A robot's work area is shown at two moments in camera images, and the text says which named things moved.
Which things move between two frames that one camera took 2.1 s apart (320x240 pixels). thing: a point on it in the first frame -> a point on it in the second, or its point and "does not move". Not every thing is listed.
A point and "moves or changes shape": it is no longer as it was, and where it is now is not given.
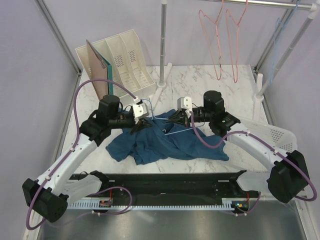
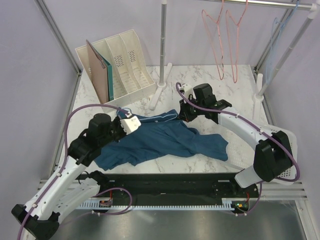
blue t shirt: [166, 138] moves or changes shape
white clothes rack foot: [160, 86] does not move
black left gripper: [136, 127] -> [117, 121]
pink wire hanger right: [237, 40] does not move
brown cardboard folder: [98, 70] does not move
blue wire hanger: [158, 118] moves or changes shape
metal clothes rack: [313, 9] does not move
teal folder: [109, 74] does not move
